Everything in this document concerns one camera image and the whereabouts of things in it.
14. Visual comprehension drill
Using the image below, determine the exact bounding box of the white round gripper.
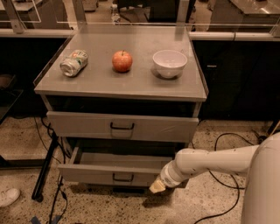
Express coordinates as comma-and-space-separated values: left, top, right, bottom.
150, 160, 188, 193

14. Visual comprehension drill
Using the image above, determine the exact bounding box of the grey drawer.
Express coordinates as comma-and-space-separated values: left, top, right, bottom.
58, 147, 172, 187
47, 111, 199, 143

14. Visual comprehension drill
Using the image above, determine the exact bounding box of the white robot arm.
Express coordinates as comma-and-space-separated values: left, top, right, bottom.
150, 133, 280, 224

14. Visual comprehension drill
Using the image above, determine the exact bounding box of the grey drawer cabinet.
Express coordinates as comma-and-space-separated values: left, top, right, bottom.
35, 25, 207, 157

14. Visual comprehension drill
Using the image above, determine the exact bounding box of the black table leg bar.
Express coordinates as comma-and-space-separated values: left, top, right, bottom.
31, 136, 58, 202

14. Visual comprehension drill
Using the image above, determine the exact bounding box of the white ceramic bowl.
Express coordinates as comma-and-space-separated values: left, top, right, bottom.
152, 50, 187, 79

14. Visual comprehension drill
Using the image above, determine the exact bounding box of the red apple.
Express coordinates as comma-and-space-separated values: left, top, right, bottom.
112, 50, 133, 73

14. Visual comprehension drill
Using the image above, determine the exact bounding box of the crushed silver soda can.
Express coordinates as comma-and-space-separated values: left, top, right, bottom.
59, 50, 88, 77

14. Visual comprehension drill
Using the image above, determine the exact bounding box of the white shoe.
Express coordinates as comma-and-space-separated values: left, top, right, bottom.
0, 188, 20, 207

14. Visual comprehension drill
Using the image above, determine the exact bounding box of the clear plastic bottle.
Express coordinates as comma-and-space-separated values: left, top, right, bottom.
111, 4, 121, 25

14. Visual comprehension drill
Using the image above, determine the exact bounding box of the black floor cable left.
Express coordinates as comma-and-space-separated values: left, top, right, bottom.
33, 116, 69, 224

